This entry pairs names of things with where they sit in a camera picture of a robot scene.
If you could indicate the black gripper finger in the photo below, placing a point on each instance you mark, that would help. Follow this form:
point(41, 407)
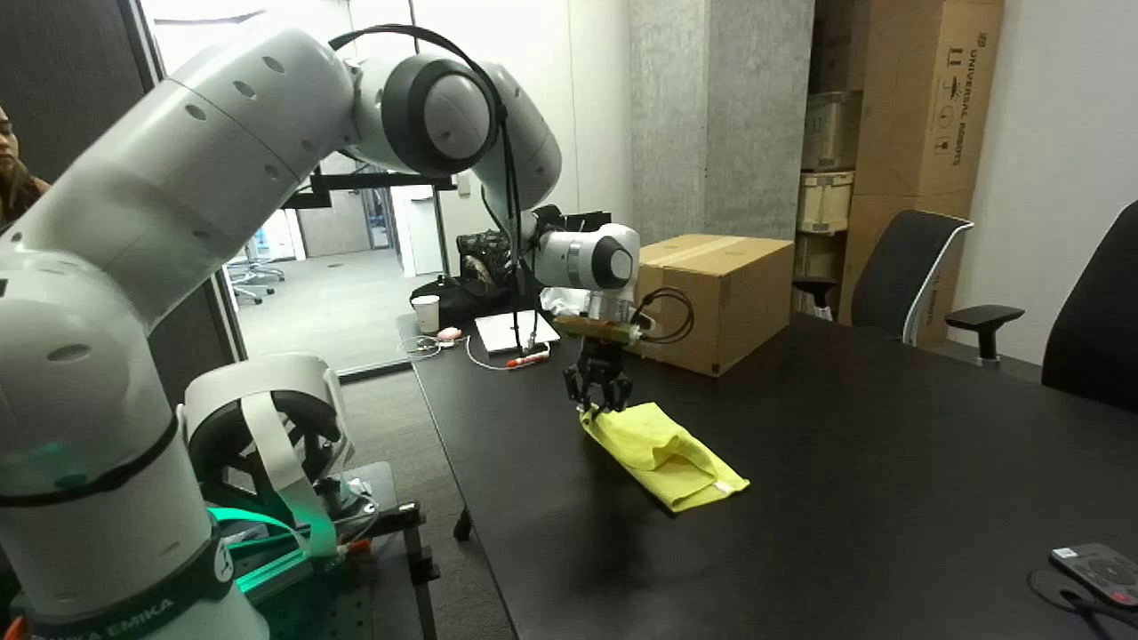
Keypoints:
point(618, 400)
point(584, 403)

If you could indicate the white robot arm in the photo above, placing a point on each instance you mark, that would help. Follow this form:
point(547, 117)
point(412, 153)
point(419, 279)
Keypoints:
point(100, 508)

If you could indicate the tall cardboard box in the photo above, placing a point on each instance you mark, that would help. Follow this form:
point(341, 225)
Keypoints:
point(926, 87)

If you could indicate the cardboard box on table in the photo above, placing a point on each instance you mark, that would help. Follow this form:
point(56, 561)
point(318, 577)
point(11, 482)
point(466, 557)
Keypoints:
point(734, 300)

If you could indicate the yellow towel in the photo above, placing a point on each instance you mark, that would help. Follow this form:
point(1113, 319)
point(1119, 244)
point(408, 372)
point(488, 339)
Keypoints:
point(662, 456)

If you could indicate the near black office chair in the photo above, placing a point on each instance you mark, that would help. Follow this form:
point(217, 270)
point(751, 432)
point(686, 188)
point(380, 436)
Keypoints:
point(902, 270)

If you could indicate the black office chair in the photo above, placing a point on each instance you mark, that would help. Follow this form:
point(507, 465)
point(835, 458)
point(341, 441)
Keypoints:
point(1093, 343)
point(902, 270)

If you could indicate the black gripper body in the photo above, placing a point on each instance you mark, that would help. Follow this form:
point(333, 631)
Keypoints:
point(600, 372)

